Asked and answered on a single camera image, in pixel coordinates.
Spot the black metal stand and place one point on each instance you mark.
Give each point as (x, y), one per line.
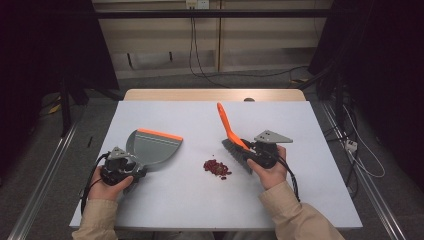
(65, 106)
(338, 96)

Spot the black horizontal frame bar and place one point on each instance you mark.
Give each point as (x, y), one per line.
(233, 13)

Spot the white wall socket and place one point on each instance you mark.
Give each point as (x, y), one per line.
(197, 4)

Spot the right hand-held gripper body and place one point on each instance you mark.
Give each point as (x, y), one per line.
(266, 153)

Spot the group of small green mung beans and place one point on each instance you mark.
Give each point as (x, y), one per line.
(220, 170)

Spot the person's right hand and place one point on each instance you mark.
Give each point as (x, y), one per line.
(271, 176)

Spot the person's left hand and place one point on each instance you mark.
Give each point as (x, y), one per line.
(103, 191)

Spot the dark round table grommet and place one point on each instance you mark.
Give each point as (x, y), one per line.
(249, 99)

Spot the dark curtain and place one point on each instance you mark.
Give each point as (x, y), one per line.
(383, 66)
(40, 50)

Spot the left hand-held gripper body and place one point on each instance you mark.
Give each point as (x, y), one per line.
(116, 166)

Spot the group of red kidney beans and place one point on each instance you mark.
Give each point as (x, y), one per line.
(213, 165)

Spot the grey dustpan with orange edge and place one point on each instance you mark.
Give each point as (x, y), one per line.
(155, 148)

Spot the metal floor rail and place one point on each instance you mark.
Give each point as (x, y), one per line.
(373, 196)
(43, 186)

